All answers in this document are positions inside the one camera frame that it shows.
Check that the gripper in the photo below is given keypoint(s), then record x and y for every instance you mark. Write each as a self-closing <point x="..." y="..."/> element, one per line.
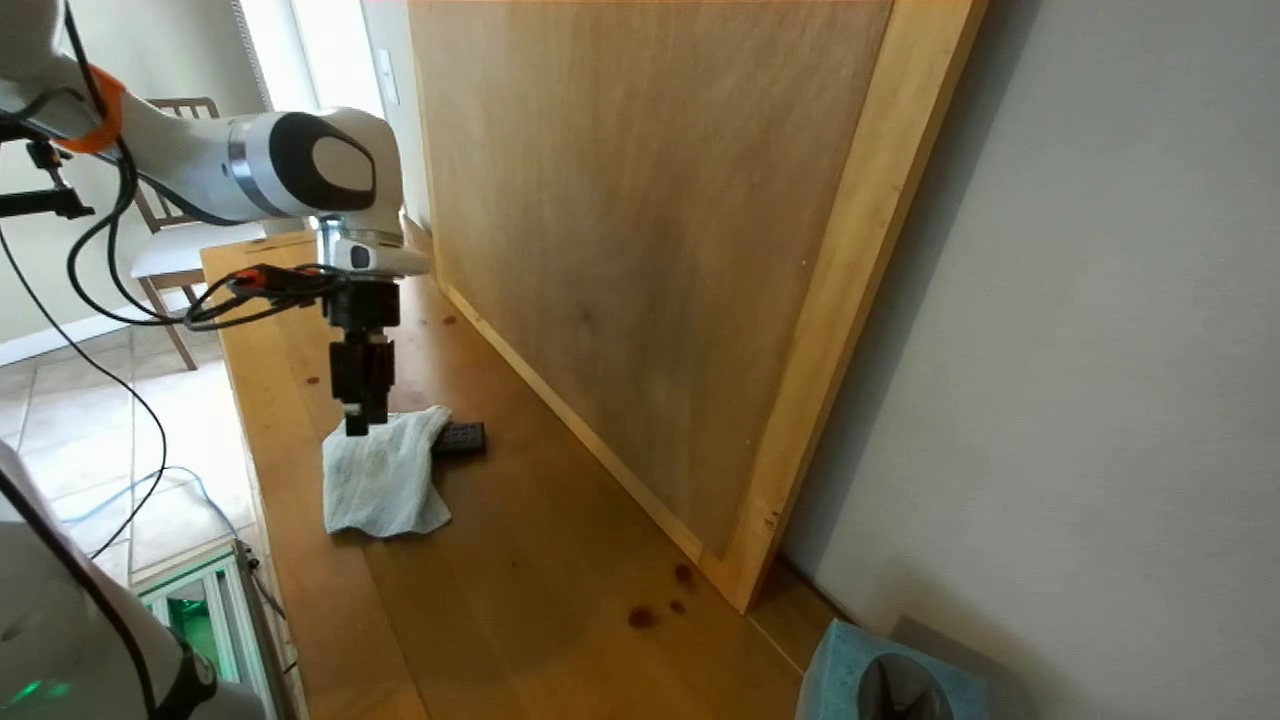
<point x="362" y="365"/>

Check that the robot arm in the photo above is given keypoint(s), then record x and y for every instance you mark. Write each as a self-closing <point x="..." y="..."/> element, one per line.
<point x="190" y="155"/>

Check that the white towel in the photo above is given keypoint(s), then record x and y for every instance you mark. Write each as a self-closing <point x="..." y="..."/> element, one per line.
<point x="380" y="480"/>

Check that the black remote control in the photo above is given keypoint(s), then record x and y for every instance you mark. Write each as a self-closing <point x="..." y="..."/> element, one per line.
<point x="464" y="438"/>

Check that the wooden chair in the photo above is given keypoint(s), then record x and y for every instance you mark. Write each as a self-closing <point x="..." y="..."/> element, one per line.
<point x="180" y="255"/>

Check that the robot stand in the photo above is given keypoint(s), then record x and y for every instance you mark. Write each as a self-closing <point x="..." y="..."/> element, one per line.
<point x="225" y="620"/>

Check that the large wooden board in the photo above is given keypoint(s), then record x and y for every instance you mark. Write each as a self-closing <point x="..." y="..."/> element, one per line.
<point x="640" y="250"/>

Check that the window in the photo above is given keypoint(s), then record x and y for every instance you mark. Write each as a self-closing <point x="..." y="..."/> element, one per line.
<point x="325" y="50"/>

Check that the blue tissue box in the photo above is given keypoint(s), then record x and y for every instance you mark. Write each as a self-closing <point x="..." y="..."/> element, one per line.
<point x="835" y="670"/>

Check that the camera on mount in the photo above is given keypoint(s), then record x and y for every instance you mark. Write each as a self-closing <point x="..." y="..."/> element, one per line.
<point x="45" y="203"/>

